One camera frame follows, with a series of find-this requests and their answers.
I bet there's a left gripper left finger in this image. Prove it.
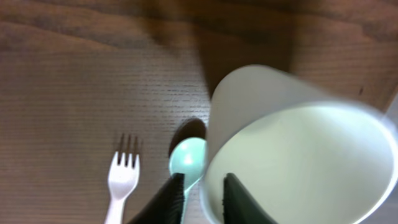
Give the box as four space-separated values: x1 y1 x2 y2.
127 173 185 224

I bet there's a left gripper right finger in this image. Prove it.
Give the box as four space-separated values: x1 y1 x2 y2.
223 173 276 224

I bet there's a white plastic fork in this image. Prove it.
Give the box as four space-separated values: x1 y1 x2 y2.
104 152 140 224

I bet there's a teal plastic spoon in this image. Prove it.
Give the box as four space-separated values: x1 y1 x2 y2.
169 137 206 223

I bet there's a white plastic cup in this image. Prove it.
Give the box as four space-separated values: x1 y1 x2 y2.
200 65 397 223

